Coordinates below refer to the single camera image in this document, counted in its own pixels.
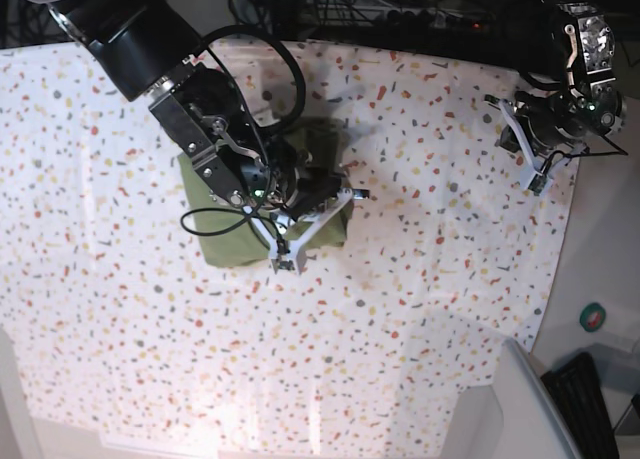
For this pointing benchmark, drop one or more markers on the green t-shirt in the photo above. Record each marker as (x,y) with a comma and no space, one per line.
(225,237)

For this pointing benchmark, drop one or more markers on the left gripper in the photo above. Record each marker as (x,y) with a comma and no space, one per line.
(546,141)

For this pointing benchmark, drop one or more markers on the black keyboard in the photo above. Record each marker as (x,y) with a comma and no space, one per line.
(575,388)

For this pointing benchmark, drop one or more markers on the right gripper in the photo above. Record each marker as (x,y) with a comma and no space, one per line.
(289,206)

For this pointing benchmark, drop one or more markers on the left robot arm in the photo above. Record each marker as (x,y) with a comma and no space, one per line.
(581,111)

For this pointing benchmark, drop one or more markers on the grey plastic bin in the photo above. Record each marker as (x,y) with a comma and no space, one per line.
(532,426)

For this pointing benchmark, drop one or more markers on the green tape roll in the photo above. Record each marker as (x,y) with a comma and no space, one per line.
(592,317)

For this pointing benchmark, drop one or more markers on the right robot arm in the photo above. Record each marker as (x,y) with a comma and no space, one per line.
(146,47)

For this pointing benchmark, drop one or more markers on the terrazzo patterned tablecloth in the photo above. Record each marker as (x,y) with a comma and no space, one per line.
(119,325)

